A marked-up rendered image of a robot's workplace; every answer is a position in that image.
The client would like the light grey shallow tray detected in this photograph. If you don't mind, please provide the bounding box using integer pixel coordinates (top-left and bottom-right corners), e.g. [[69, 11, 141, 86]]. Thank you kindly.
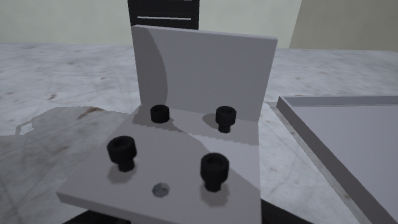
[[276, 95, 398, 224]]

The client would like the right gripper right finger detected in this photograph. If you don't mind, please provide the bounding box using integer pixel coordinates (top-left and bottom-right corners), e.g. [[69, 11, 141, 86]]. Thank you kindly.
[[261, 198, 313, 224]]

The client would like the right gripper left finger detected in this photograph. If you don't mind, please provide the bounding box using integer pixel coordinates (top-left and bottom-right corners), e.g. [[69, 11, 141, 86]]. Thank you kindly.
[[62, 210, 131, 224]]

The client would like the grey l-shaped bracket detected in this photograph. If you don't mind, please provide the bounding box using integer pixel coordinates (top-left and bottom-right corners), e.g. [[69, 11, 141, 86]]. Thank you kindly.
[[55, 25, 278, 224]]

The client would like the black screw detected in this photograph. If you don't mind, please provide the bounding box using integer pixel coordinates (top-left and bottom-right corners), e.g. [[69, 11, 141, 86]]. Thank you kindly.
[[215, 106, 236, 134], [107, 136, 137, 172], [150, 105, 170, 124], [200, 153, 229, 193]]

